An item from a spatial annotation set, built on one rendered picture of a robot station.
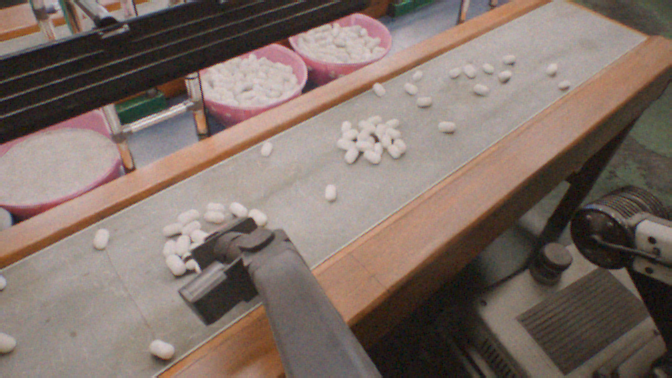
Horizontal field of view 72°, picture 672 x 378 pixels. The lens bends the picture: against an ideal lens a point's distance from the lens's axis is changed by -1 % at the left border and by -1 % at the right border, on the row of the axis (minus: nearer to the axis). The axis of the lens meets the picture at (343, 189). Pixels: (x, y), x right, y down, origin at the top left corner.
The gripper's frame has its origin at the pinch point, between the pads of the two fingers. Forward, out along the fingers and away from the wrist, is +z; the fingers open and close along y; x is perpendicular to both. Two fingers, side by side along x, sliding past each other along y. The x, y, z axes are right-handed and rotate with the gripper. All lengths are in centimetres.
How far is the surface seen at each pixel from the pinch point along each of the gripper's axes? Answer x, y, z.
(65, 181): -18.9, 12.6, 24.4
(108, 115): -25.5, 3.1, 8.3
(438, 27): -17, -100, 31
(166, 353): 7.5, 14.3, -8.8
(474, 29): -13, -93, 12
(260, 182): -4.3, -14.8, 7.0
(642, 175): 78, -186, 25
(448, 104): 0, -63, 2
